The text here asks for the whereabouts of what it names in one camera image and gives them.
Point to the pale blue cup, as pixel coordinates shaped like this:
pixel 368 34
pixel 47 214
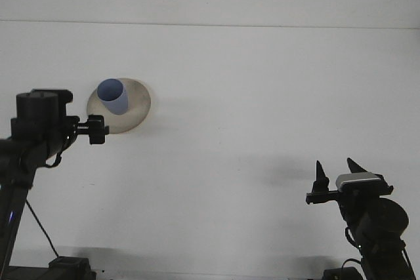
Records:
pixel 113 99

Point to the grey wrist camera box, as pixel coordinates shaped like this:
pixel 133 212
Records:
pixel 357 178
pixel 62 95

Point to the pale round plate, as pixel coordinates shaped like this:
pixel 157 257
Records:
pixel 138 106

